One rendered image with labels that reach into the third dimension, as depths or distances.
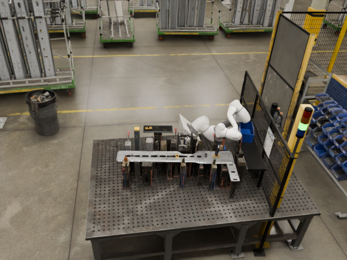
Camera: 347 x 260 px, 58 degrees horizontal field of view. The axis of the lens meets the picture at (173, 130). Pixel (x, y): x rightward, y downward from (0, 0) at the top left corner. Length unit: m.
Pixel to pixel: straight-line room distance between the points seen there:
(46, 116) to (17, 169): 0.99
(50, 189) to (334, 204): 4.12
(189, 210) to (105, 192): 0.98
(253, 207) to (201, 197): 0.59
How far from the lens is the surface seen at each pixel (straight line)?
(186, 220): 3.46
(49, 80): 7.25
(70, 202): 4.68
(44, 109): 5.63
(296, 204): 3.93
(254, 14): 11.27
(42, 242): 4.36
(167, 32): 10.02
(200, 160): 3.70
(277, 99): 6.01
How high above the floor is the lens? 3.40
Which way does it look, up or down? 36 degrees down
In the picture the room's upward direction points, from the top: 3 degrees clockwise
